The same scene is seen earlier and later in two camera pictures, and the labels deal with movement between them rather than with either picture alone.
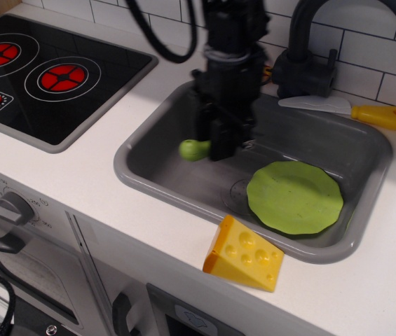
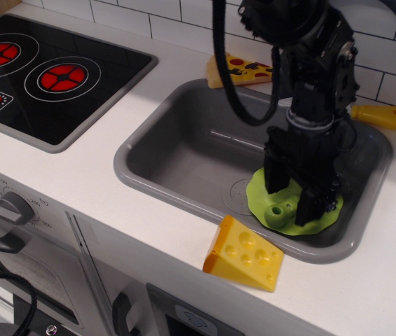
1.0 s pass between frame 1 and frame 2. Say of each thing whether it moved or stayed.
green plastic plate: stayed
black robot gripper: moved
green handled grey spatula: moved
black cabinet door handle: stayed
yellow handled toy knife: stayed
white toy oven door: stayed
